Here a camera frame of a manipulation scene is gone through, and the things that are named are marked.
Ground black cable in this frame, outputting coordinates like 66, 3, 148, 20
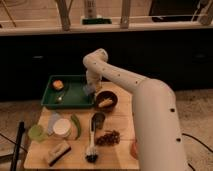
181, 132, 213, 171

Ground wooden easel leg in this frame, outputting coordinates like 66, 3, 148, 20
120, 0, 131, 29
55, 0, 70, 31

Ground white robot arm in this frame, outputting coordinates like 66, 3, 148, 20
83, 48, 189, 171

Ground green chili pepper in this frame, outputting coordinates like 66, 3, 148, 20
71, 114, 81, 140

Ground wooden easel leg left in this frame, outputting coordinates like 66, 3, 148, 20
55, 0, 70, 31

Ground yellow corn piece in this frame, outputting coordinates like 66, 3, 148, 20
98, 98, 113, 108

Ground white round container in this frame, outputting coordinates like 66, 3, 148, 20
53, 119, 71, 138

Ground green box on ledge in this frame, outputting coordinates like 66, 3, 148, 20
82, 18, 112, 25

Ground black pole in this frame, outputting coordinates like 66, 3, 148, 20
10, 122, 25, 171

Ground green plastic tray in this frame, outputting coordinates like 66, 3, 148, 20
41, 75, 94, 110

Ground dark brown bowl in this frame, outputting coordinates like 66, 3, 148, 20
95, 91, 118, 112

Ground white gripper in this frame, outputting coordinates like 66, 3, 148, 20
86, 70, 102, 93

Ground light green cup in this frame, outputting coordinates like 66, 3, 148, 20
28, 125, 43, 141

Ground purple toy grapes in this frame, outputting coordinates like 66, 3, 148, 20
95, 130, 120, 146

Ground orange toy bread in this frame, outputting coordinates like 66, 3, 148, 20
52, 80, 64, 90

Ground pale blue cloth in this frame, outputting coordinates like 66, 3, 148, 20
47, 112, 60, 135

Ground wooden block eraser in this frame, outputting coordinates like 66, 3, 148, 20
45, 141, 71, 166

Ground small metal spoon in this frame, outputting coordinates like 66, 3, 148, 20
55, 88, 69, 103

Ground blue grey sponge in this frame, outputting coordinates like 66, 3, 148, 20
83, 84, 95, 96

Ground wooden easel leg right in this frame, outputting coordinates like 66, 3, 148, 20
120, 0, 131, 29

